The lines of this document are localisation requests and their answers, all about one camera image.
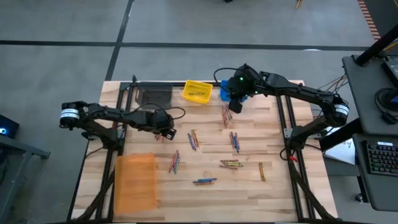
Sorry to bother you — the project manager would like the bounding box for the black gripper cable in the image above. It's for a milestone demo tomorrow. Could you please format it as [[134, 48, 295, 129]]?
[[213, 67, 246, 94], [129, 102, 187, 121]]

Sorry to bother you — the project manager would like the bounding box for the dark device with blue light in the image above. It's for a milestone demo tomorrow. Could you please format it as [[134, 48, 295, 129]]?
[[0, 114, 20, 140]]

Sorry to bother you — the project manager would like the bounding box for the loose wire bundle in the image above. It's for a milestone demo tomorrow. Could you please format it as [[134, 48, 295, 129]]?
[[317, 73, 348, 94]]

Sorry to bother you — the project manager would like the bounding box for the dark grey plastic bin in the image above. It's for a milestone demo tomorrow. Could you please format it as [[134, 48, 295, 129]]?
[[135, 82, 174, 110]]

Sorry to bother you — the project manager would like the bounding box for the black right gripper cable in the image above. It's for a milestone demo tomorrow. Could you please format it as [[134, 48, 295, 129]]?
[[213, 67, 246, 94]]

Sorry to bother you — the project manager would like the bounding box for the grey desk top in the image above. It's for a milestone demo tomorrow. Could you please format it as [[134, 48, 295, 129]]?
[[341, 54, 398, 136]]

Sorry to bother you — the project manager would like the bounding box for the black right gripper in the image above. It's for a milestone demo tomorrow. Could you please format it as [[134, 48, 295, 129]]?
[[226, 63, 261, 114]]

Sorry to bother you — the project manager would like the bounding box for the grey keyboard shelf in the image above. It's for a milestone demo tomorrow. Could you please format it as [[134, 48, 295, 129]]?
[[352, 133, 398, 212]]

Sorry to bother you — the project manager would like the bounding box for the grey metal stand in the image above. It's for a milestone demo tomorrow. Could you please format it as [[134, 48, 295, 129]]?
[[0, 135, 51, 224]]

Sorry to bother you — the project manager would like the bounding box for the red-orange crayon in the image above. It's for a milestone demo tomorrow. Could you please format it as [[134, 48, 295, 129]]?
[[168, 150, 177, 174]]

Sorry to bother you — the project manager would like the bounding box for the orange translucent plastic bin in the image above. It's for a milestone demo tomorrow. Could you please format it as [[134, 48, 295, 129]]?
[[113, 152, 159, 215]]

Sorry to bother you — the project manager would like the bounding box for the blue plastic basket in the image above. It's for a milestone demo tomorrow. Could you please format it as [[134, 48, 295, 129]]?
[[220, 80, 249, 103]]

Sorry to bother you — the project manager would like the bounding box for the backlit black keyboard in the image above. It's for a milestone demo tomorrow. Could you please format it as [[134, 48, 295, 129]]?
[[366, 140, 398, 177]]

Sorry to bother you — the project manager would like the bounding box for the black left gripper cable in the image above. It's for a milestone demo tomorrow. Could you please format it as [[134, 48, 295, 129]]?
[[129, 102, 187, 121]]

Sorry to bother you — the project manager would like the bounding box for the thick black pole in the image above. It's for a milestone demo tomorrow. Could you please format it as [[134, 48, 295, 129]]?
[[354, 24, 398, 67], [319, 117, 364, 152]]

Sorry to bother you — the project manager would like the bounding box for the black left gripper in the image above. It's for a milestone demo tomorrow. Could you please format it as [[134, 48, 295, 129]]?
[[146, 109, 177, 141]]

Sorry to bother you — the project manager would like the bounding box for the white paper sheet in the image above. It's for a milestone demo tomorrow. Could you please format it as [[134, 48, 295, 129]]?
[[323, 126, 356, 166]]

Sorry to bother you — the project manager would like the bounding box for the yellow plastic basket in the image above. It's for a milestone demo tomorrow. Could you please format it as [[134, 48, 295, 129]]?
[[182, 80, 214, 105]]

